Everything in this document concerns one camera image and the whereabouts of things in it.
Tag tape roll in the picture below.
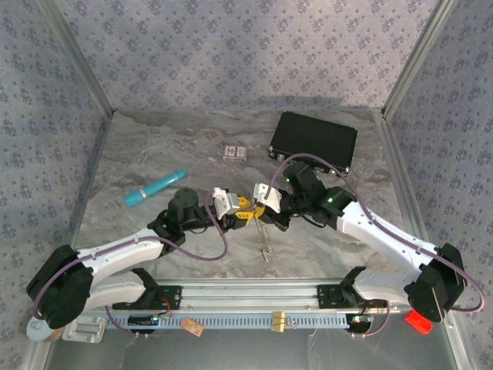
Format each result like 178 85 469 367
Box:
25 318 65 342

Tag red plastic block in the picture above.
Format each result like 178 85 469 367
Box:
404 311 434 335

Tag aluminium mounting rail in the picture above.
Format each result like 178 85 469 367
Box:
88 281 415 313

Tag left circuit board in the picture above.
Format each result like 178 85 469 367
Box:
129 314 161 327

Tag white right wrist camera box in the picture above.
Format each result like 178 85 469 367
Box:
252 183 285 213

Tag black hard case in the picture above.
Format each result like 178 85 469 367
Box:
267 111 358 177

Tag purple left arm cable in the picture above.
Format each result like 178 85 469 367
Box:
32 190 229 338

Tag aluminium frame post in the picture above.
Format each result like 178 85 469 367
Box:
381 0 458 119
37 0 117 115

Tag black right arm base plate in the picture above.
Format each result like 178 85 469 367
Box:
316 284 388 309

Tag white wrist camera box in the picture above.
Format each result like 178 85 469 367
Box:
252 183 285 213
211 187 240 220

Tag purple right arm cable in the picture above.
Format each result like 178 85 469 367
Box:
267 153 487 340

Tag grey slotted cable duct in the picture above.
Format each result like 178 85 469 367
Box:
103 311 351 331

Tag red and white card box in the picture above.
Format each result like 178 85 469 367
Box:
222 144 248 162

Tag orange paper tag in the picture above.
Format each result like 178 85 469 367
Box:
182 318 204 338

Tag grey metal sheet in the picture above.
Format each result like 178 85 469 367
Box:
42 311 469 370

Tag metal keyring with keys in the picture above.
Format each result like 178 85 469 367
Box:
253 218 273 264

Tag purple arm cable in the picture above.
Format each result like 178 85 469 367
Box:
32 190 229 338
267 153 487 340

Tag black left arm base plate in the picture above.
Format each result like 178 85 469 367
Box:
112 284 183 310

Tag aluminium side rail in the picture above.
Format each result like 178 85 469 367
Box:
372 109 441 255

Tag grey metal bracket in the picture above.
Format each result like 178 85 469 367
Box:
62 316 107 343

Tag teal plastic tube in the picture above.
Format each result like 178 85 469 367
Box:
122 169 189 207

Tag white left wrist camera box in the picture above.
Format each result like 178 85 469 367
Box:
211 187 240 220

